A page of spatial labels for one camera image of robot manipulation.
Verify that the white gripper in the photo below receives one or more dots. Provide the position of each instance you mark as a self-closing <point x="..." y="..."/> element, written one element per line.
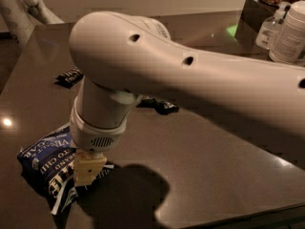
<point x="95" y="137"/>

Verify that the blue Kettle chip bag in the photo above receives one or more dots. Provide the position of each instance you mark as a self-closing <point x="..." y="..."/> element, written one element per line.
<point x="48" y="164"/>

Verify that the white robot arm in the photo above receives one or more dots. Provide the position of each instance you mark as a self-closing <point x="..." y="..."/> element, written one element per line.
<point x="125" y="57"/>

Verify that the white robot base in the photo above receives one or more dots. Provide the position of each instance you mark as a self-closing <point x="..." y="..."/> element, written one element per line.
<point x="17" y="16"/>

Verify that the white wipes canister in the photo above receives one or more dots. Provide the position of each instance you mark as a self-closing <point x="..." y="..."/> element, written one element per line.
<point x="290" y="41"/>

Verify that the green chip bag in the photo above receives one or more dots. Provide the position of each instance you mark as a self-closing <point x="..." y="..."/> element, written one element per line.
<point x="161" y="107"/>

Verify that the black shelf box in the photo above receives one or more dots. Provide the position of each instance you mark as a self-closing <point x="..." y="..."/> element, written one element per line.
<point x="253" y="14"/>

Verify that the black rxbar chocolate bar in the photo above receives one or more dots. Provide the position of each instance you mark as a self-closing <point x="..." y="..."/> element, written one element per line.
<point x="69" y="78"/>

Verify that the clear sanitizer bottle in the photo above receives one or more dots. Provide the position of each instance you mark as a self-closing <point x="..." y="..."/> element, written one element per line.
<point x="271" y="26"/>

